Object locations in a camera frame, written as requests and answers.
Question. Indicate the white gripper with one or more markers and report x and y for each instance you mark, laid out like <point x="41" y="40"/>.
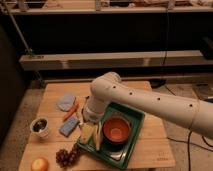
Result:
<point x="93" y="111"/>

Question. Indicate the blue sponge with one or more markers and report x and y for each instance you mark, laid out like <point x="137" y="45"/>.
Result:
<point x="68" y="126"/>

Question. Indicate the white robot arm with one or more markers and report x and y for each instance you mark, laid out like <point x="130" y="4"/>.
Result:
<point x="193" y="114"/>

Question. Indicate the red bowl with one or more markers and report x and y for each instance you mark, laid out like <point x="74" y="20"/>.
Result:
<point x="116" y="130"/>

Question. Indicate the yellow corn stick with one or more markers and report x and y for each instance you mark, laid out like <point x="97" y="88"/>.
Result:
<point x="98" y="136"/>

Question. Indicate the orange carrot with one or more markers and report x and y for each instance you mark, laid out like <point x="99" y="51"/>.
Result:
<point x="71" y="111"/>

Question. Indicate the bunch of dark grapes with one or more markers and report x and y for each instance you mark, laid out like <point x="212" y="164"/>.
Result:
<point x="65" y="158"/>

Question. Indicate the green tray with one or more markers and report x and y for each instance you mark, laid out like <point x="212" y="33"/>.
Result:
<point x="117" y="155"/>

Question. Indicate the white cup with dark contents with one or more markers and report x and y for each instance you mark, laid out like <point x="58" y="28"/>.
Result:
<point x="40" y="127"/>

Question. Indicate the orange fruit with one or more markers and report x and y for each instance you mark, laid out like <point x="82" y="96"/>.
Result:
<point x="40" y="164"/>

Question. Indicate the metal shelf rack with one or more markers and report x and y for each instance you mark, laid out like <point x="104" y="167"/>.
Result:
<point x="155" y="43"/>

